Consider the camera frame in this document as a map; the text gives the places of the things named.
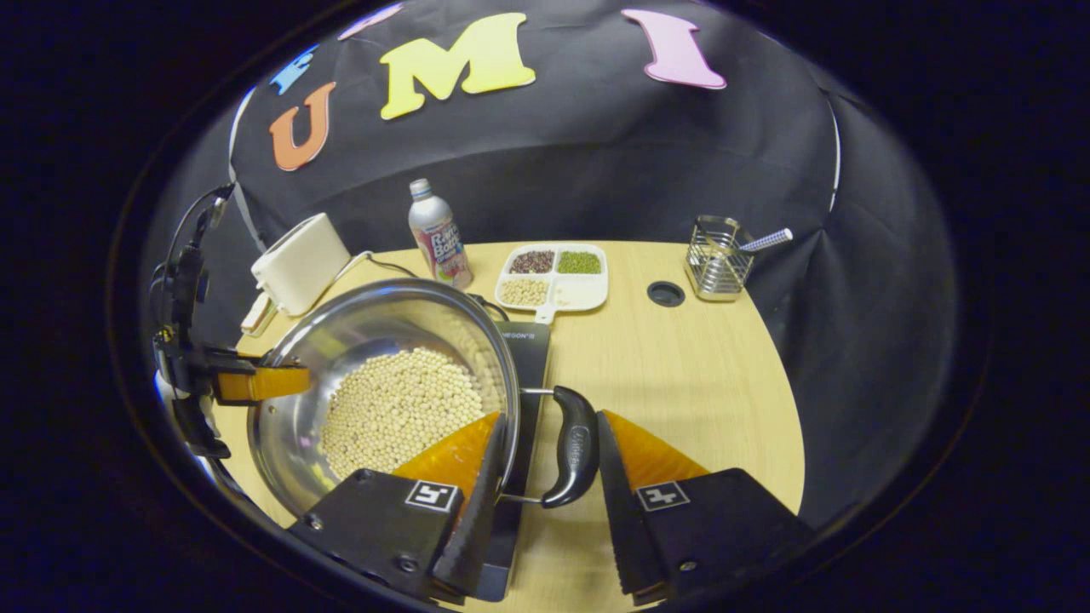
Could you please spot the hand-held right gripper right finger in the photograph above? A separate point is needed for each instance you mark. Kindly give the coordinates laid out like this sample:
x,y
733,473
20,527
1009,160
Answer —
x,y
620,519

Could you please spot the black induction cooktop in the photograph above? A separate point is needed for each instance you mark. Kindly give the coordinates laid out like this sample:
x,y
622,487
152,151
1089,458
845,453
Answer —
x,y
532,358

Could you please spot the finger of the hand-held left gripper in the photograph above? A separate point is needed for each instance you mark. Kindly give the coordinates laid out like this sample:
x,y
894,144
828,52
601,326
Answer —
x,y
264,383
217,362

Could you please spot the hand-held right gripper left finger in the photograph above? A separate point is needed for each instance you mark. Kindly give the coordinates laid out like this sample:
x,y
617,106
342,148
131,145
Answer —
x,y
473,519

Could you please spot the white divided tray of beans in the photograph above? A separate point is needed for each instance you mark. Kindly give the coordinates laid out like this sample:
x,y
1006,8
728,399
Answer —
x,y
579,294

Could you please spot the silver drink bottle pink label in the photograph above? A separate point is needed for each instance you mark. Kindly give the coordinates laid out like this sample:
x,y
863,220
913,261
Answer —
x,y
438,238

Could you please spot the sandwich on green plate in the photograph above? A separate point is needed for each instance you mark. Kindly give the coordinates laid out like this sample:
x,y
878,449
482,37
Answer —
x,y
257,313

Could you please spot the pile of soybeans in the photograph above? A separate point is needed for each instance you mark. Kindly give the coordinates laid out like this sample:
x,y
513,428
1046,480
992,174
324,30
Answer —
x,y
400,409

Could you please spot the white toaster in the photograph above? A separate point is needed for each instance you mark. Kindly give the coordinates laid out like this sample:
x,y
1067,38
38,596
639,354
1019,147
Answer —
x,y
298,264

